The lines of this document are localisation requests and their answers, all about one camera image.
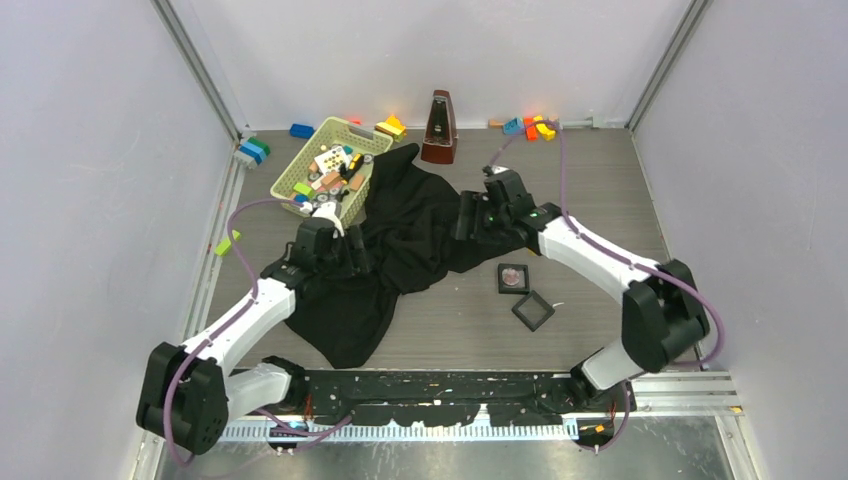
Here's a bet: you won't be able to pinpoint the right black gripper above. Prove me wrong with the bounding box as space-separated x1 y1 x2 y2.
448 191 510 246

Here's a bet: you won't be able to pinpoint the round pink brooch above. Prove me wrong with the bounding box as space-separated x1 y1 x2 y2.
501 268 525 288

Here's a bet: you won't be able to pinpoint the black garment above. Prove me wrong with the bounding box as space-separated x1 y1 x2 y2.
285 144 521 369

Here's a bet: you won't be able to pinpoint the black square frame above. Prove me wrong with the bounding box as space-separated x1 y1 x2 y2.
497 263 530 295
511 290 555 332

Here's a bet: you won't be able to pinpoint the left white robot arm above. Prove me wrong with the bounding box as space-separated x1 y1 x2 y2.
135 217 371 455

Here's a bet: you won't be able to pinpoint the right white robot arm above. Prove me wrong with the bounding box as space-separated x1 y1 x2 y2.
453 166 711 411

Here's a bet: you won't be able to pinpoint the light blue toy block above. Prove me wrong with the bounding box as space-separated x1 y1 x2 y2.
502 117 525 135

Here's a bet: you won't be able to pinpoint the light green plastic basket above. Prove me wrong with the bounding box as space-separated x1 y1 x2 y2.
270 117 393 226

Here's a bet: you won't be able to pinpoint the red orange block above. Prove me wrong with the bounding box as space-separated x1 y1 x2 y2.
523 117 538 142

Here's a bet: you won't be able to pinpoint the nine of spades card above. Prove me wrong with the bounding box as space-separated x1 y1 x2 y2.
314 146 353 174

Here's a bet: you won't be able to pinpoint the yellow curved block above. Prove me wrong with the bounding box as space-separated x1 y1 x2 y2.
532 115 556 141

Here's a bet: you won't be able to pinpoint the lime green block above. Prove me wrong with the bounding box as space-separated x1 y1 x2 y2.
214 230 241 257

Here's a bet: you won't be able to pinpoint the brown wooden metronome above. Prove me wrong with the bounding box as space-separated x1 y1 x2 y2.
421 90 458 165

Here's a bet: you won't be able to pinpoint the yellow black screwdriver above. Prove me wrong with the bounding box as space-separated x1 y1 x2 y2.
344 153 364 181

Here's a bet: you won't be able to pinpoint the blue green stacked blocks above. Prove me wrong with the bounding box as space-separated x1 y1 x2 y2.
233 137 271 169

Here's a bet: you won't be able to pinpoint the yellow orange block stack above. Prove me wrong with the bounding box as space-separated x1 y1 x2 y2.
375 115 407 142

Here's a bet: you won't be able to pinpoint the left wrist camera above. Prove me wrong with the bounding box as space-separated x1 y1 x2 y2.
299 201 345 237

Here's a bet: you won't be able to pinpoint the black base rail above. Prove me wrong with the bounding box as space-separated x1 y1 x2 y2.
265 370 636 427

